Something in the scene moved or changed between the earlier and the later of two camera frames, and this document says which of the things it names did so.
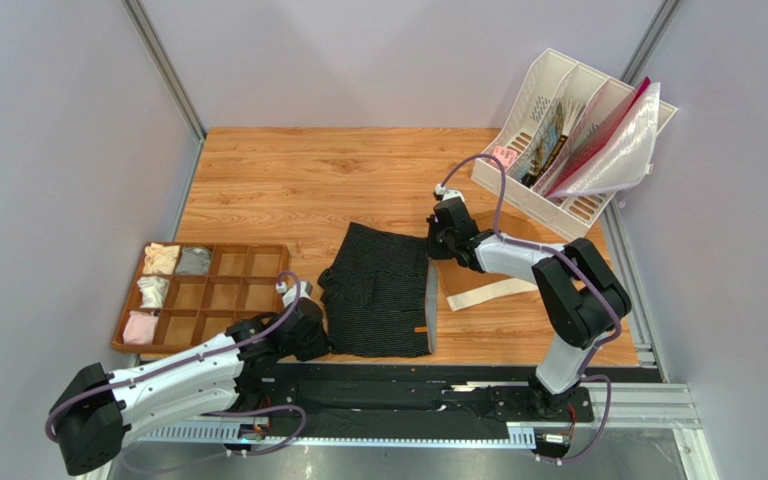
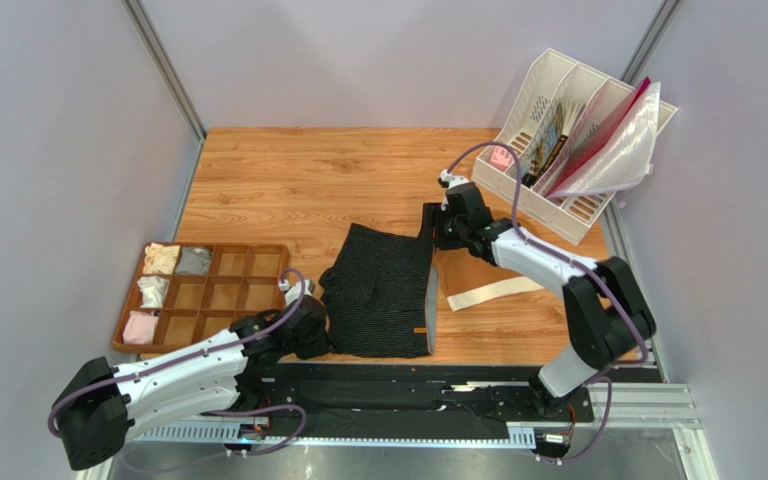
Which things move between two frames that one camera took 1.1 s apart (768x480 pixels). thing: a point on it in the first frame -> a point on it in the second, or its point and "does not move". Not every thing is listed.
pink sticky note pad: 505,155 does not move
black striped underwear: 380,294 does not move
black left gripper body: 312,346 does not move
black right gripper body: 436,237 -> 438,227
